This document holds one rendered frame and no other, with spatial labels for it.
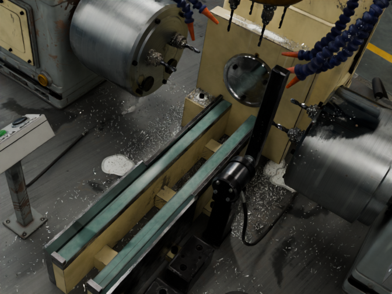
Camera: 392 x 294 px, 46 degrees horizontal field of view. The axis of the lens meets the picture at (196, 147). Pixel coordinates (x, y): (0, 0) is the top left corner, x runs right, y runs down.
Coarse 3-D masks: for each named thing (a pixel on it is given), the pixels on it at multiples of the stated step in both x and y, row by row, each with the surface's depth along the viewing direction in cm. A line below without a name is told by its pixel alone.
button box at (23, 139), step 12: (36, 120) 88; (12, 132) 85; (24, 132) 86; (36, 132) 88; (48, 132) 90; (0, 144) 83; (12, 144) 84; (24, 144) 86; (36, 144) 88; (0, 156) 83; (12, 156) 84; (24, 156) 86; (0, 168) 83
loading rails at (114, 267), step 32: (192, 128) 116; (224, 128) 130; (160, 160) 107; (192, 160) 120; (224, 160) 108; (128, 192) 99; (160, 192) 110; (192, 192) 100; (96, 224) 93; (128, 224) 104; (160, 224) 95; (64, 256) 87; (96, 256) 96; (128, 256) 89; (160, 256) 98; (64, 288) 93; (96, 288) 83; (128, 288) 90
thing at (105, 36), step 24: (96, 0) 108; (120, 0) 107; (144, 0) 107; (168, 0) 111; (72, 24) 111; (96, 24) 107; (120, 24) 105; (144, 24) 103; (168, 24) 110; (72, 48) 116; (96, 48) 108; (120, 48) 105; (144, 48) 106; (168, 48) 116; (96, 72) 116; (120, 72) 108; (144, 72) 112; (168, 72) 122
